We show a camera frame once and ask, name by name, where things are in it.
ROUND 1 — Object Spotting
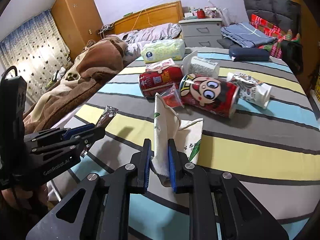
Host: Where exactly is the wooden headboard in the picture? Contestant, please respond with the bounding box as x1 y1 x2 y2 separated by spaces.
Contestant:
106 1 183 34

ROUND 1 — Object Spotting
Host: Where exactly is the green tissue pack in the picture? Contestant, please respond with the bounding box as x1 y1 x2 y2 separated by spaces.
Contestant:
140 39 185 63

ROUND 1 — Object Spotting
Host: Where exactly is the red cartoon drink can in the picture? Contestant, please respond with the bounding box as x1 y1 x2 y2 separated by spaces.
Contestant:
179 73 240 118

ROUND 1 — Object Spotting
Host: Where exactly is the red herbal tea can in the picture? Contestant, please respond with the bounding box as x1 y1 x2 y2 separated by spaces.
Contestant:
138 64 183 98

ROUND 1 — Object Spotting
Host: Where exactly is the red plaid blanket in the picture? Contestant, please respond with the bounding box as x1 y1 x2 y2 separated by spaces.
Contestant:
251 14 301 59

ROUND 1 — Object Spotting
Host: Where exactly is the folded blue cloth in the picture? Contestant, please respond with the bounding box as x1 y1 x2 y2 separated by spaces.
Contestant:
220 22 277 48

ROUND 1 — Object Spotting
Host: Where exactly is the orange wooden wardrobe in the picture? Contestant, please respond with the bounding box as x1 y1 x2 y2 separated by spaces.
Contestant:
51 0 103 61

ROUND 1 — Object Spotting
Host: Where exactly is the grey pillow bedding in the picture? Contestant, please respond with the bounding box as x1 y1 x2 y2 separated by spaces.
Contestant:
117 23 182 65

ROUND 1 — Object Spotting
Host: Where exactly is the crushed patterned paper cup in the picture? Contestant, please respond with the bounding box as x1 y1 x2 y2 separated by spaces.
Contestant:
226 72 272 109

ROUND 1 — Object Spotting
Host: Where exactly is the white crushed paper carton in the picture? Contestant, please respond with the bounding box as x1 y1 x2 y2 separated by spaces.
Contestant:
151 93 203 178

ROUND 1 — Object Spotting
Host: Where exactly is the red mug on cabinet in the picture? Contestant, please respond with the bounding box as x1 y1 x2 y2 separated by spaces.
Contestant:
196 8 206 19

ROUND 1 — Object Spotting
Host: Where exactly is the grey bedside drawer cabinet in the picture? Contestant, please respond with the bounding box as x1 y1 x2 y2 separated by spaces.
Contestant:
178 18 222 48

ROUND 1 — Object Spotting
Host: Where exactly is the striped bed sheet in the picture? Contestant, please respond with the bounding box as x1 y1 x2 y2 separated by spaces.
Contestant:
53 48 319 239

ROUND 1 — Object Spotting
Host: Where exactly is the patterned window curtain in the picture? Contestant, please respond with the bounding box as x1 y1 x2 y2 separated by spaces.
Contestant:
1 9 71 103

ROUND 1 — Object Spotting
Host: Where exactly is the brown fleece blanket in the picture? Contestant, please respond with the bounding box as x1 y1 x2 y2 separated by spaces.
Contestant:
23 35 127 134

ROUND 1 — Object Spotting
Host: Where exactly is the brown snack wrapper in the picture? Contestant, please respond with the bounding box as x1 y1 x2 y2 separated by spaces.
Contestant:
80 106 119 158

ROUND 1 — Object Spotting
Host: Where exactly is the navy blue glasses case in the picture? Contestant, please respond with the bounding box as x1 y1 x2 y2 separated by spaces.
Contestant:
228 47 270 61

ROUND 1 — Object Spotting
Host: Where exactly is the white milk carton with text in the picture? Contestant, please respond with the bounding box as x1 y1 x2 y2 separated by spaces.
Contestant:
182 51 220 79

